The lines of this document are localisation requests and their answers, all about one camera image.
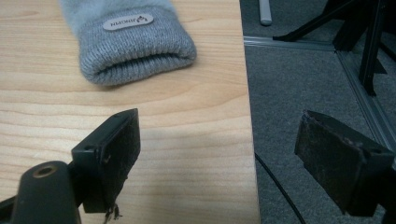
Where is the black cable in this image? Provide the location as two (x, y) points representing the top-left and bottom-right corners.
(254, 152), (307, 224)

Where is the black metal stand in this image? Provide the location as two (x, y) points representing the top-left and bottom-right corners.
(272, 0), (396, 97)

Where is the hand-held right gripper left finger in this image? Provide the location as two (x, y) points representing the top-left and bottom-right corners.
(70, 107), (142, 215)

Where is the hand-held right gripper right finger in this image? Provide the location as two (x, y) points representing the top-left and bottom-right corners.
(293, 109), (396, 217)

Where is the grey knitted glove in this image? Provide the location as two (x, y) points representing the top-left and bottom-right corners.
(59, 0), (198, 87)

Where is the white tube leg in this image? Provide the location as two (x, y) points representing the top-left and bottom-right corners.
(259, 0), (273, 26)

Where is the silver floor rail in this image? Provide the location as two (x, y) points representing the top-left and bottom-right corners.
(243, 35), (396, 153)

